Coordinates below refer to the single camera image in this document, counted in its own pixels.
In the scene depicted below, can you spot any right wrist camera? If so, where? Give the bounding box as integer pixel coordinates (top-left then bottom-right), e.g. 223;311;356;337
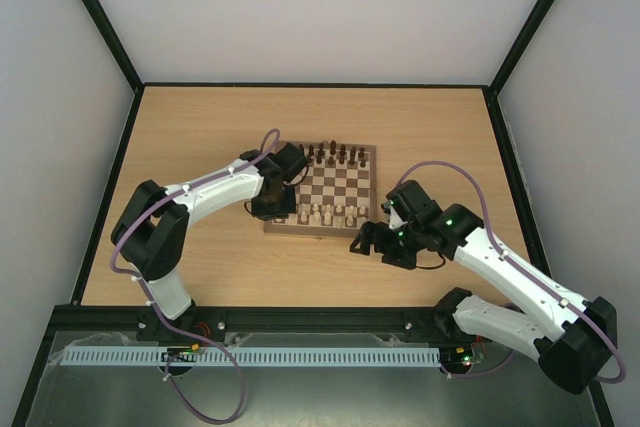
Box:
381;201;406;231

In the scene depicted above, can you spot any wooden chess board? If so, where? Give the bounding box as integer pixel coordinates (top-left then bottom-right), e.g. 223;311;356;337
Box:
264;141;378;239

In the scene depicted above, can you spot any left circuit board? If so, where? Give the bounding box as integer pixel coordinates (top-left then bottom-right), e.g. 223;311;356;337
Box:
159;344;207;363

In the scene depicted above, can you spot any black aluminium frame rail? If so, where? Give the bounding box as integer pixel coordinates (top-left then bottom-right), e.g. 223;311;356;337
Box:
46;295;473;346

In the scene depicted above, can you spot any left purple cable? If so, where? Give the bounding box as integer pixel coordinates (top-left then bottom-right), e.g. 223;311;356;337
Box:
108;128;247;422

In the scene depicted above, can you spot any grey slotted cable duct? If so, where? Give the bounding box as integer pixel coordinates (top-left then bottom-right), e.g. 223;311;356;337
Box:
60;346;441;368

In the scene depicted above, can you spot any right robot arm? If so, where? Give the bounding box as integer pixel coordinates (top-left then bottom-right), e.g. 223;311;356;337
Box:
350;180;617;394

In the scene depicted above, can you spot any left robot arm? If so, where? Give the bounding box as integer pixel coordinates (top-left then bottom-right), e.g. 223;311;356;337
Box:
111;143;308;321

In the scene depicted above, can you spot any right circuit board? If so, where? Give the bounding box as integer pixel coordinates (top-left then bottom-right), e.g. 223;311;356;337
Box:
440;343;487;367

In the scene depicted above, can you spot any circuit board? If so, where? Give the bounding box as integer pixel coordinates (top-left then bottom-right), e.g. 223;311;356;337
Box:
159;344;207;363
440;343;487;367

